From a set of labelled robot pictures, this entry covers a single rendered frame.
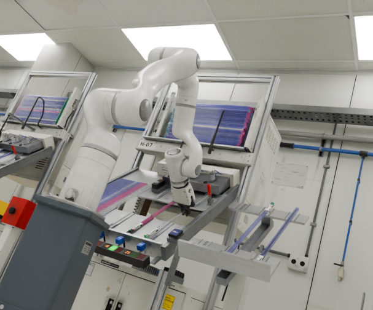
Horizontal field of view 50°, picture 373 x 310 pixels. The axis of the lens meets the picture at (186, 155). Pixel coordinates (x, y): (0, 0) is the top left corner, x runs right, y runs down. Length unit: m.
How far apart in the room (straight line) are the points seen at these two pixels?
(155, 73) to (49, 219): 0.62
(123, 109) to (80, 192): 0.29
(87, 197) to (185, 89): 0.71
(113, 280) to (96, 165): 0.96
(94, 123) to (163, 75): 0.34
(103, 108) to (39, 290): 0.57
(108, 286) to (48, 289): 0.95
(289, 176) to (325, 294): 1.03
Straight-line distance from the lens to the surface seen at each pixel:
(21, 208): 2.36
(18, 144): 3.03
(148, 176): 2.36
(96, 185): 1.22
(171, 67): 1.51
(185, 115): 1.69
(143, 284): 1.98
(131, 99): 1.26
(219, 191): 2.01
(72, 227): 1.16
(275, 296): 3.45
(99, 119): 1.32
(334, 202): 3.55
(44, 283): 1.16
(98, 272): 2.13
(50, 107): 3.19
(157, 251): 1.62
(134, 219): 1.85
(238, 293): 1.59
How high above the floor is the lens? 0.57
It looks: 19 degrees up
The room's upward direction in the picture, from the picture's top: 20 degrees clockwise
